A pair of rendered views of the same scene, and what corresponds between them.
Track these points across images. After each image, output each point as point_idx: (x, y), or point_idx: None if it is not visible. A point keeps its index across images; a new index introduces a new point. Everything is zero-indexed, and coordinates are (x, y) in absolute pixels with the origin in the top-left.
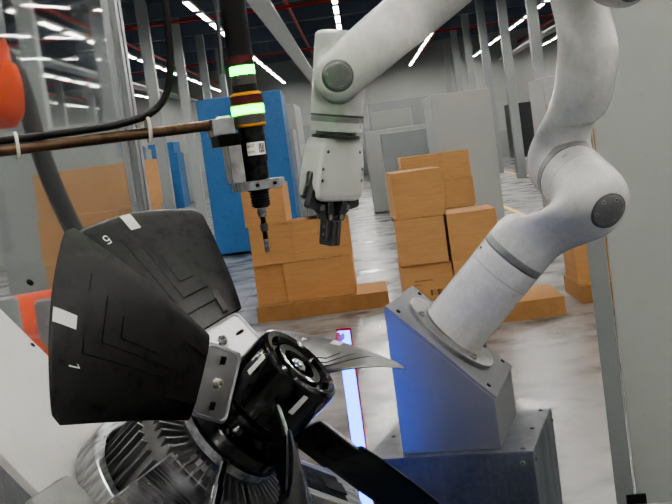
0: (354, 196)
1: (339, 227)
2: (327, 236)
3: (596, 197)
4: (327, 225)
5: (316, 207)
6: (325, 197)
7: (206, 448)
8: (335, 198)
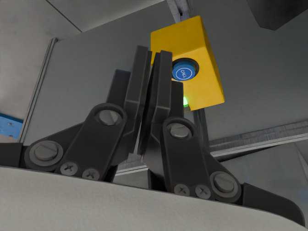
0: (3, 183)
1: (137, 84)
2: (178, 85)
3: None
4: (181, 114)
5: (252, 195)
6: (275, 226)
7: None
8: (188, 204)
